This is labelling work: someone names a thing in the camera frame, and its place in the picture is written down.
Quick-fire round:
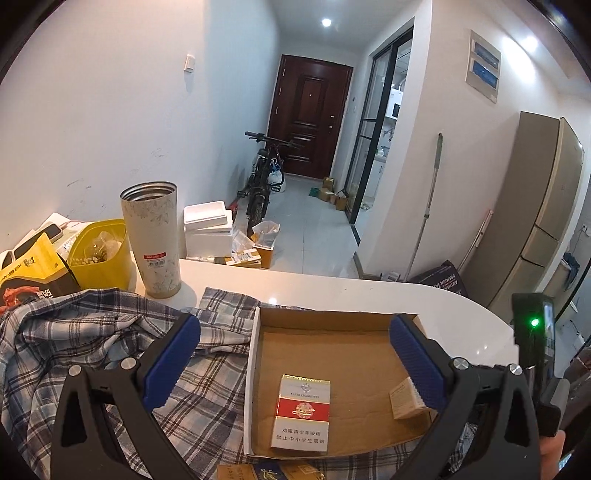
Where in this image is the red white cigarette pack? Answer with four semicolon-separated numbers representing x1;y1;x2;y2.
270;375;332;455

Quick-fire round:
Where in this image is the mop with metal handle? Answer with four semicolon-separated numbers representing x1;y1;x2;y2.
405;133;444;281

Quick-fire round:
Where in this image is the shallow cardboard box tray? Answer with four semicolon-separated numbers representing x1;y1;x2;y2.
245;305;439;457

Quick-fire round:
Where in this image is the flat yellow carton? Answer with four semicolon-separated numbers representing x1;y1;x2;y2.
224;248;262;267

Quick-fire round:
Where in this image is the beige refrigerator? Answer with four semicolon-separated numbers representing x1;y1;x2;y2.
481;111;591;320

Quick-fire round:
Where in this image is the white patterned tumbler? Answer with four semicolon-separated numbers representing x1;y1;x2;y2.
120;181;182;300

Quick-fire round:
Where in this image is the blue plaid shirt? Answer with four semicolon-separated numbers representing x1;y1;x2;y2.
0;286;478;480

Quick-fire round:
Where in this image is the orange red cord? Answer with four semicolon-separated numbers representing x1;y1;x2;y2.
0;285;38;315

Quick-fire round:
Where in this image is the brown entrance door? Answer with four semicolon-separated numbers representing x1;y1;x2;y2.
268;54;354;179

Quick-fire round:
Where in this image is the white flat box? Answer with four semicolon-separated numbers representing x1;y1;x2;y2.
36;212;95;259

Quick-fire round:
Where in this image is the black yellow bag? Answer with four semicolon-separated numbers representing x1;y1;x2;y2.
0;233;82;302

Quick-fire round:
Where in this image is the small beige cardboard box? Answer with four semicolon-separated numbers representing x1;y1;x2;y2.
389;377;428;420

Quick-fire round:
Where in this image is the white foam box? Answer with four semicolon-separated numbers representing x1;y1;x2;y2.
184;200;234;258

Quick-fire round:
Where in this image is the black framed glass door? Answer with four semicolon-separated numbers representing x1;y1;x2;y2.
346;27;415;225

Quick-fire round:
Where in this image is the gold blue cigarette pack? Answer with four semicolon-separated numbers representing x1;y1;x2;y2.
217;462;324;480

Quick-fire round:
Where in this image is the open cardboard box with plastic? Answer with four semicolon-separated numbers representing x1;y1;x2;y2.
250;220;281;270

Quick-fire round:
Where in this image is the wall electrical panel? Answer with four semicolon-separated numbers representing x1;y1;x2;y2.
465;30;502;103

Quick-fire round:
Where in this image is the black bicycle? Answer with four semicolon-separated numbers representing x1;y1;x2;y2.
237;130;304;237

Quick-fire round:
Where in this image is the yellow plastic container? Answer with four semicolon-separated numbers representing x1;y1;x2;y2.
68;219;137;293

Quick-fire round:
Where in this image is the dark printed bag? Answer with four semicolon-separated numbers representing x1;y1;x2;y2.
410;260;470;299

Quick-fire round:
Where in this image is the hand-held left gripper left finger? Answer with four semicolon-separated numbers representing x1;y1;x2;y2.
50;313;201;480

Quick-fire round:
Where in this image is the pile of small cardboard boxes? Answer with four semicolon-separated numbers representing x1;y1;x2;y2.
308;176;357;212

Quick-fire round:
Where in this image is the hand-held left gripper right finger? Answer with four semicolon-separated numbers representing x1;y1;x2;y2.
389;314;541;480

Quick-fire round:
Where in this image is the person's right hand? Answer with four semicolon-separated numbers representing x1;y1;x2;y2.
538;431;567;479

